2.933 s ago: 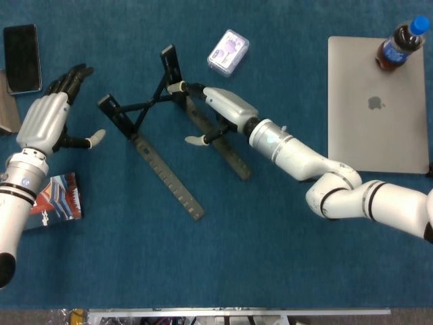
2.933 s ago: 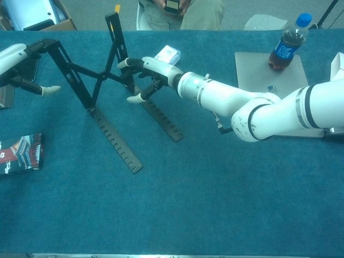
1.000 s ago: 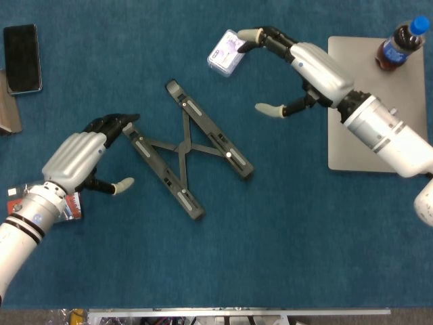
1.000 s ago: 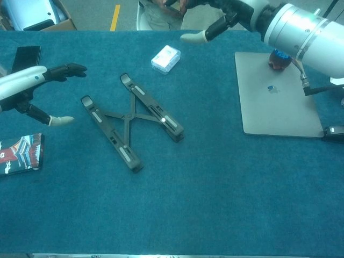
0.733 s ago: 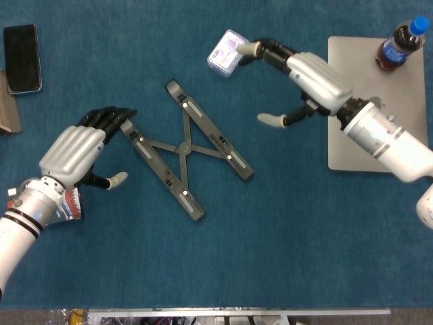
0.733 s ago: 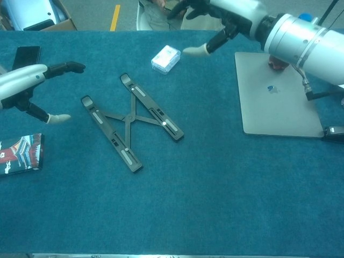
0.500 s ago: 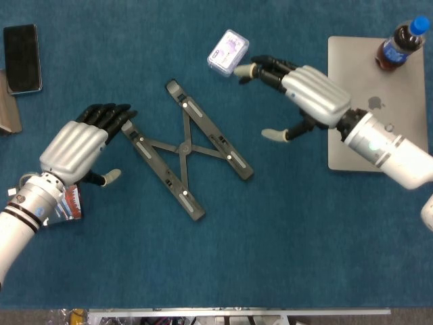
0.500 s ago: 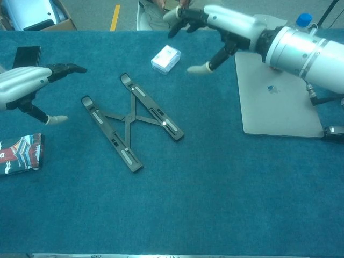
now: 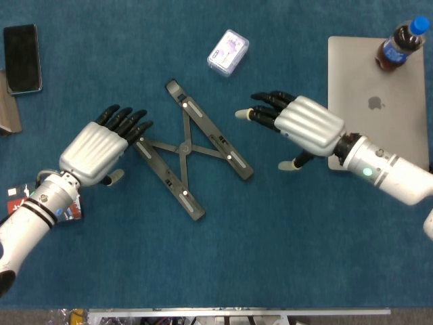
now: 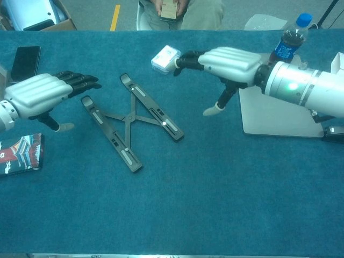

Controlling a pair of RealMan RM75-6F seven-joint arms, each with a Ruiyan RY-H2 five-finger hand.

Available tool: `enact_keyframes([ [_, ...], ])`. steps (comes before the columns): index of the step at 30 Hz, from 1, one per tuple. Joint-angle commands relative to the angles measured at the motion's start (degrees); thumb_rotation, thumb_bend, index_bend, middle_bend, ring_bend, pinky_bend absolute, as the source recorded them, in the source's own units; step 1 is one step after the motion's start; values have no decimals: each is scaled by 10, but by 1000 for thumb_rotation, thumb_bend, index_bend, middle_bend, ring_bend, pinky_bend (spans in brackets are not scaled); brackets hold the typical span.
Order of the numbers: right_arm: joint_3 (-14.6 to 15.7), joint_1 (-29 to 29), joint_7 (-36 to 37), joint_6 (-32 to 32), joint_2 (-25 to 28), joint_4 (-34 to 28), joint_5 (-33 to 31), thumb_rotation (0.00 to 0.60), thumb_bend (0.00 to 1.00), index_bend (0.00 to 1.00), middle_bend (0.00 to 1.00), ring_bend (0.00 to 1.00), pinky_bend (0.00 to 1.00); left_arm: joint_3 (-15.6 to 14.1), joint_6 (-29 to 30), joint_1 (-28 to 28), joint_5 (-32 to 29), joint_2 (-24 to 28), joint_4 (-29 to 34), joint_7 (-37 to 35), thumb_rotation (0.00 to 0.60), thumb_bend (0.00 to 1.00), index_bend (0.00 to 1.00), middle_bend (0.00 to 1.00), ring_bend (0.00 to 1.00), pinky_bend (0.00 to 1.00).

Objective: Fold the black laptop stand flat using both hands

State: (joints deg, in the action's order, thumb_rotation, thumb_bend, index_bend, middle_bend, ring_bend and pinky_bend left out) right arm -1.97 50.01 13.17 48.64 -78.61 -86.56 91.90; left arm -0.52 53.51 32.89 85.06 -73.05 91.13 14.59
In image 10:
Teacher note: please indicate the aluminium table frame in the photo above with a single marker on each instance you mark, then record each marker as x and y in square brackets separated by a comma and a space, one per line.
[161, 256]

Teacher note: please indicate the yellow floor tape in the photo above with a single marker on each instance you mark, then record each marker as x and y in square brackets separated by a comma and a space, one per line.
[115, 17]

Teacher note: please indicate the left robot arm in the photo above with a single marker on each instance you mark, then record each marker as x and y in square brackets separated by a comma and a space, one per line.
[5, 115]

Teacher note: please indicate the book with red building cover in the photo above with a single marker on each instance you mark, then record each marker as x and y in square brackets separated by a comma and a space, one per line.
[24, 154]

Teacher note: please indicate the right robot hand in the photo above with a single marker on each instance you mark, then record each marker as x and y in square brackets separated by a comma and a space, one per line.
[233, 65]

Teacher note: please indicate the brown cardboard box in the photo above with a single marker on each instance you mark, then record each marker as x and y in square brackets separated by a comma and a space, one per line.
[64, 25]

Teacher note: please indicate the cola bottle blue label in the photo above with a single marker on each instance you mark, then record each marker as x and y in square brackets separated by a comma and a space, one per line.
[285, 49]

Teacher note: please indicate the small black device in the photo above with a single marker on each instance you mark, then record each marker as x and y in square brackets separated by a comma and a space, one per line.
[333, 134]

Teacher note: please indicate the phone in person's hands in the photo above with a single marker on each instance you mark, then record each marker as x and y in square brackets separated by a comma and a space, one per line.
[169, 10]

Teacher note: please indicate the seated person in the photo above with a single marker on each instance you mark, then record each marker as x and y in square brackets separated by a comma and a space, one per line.
[201, 16]

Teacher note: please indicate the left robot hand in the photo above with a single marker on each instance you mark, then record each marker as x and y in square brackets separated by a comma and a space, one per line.
[35, 94]

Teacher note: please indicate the clear plastic card box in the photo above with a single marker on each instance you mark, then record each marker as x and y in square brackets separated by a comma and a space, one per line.
[162, 60]

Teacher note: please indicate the black folding laptop stand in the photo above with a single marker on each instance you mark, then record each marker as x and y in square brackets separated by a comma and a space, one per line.
[129, 117]

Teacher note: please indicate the silver laptop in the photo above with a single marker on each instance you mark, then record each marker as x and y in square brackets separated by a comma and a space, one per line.
[268, 118]

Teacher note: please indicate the white cardboard box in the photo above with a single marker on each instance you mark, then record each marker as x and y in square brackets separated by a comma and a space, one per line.
[339, 64]

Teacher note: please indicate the black tripod leg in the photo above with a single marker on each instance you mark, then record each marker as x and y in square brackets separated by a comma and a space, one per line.
[326, 13]

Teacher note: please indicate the teal felt table cloth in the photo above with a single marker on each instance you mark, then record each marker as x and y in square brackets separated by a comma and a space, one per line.
[215, 188]

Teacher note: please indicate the white plastic item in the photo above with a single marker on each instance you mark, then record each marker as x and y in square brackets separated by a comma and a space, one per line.
[29, 10]

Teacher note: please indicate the black smartphone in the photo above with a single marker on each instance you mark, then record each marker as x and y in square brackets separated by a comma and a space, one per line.
[25, 63]

